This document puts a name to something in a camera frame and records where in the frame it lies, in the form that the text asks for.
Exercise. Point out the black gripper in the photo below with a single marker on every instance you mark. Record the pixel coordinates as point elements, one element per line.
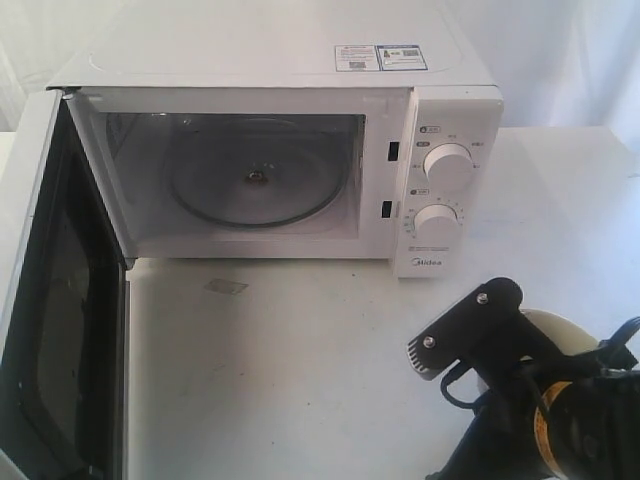
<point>541,415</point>

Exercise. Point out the cream ceramic bowl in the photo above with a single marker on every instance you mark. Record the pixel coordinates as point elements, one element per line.
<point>568,338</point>

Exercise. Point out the white microwave door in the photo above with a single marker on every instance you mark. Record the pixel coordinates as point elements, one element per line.
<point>64,307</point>

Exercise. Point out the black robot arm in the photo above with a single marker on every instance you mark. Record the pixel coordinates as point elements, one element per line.
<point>621,389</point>

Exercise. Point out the glass microwave turntable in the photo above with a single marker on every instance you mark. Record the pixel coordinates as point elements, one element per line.
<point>256,181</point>

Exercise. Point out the white microwave oven body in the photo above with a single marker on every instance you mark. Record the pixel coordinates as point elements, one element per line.
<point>164,74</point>

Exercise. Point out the lower white control knob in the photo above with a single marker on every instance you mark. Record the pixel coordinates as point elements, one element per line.
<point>436,221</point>

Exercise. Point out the white control knob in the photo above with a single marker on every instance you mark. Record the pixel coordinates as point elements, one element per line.
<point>436,221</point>
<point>448,163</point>

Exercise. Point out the upper white control knob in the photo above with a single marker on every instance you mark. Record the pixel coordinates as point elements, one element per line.
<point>448,163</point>

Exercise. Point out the blue white warning sticker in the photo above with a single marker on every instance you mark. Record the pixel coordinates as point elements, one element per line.
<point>373,58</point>

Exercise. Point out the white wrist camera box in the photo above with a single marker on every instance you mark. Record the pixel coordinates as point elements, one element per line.
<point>460,325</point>

